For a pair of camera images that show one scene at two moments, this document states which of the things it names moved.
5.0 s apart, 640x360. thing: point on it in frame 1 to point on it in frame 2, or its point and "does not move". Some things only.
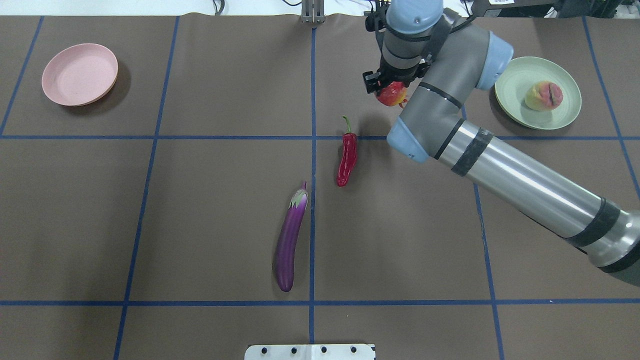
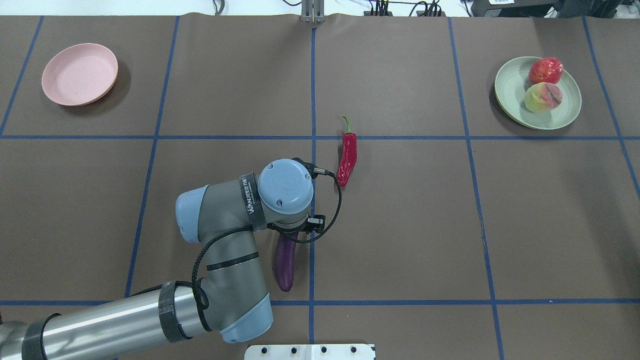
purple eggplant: (285, 259) does not move
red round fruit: (392, 95) to (547, 69)
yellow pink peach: (544, 96) does not move
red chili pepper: (348, 156) does not move
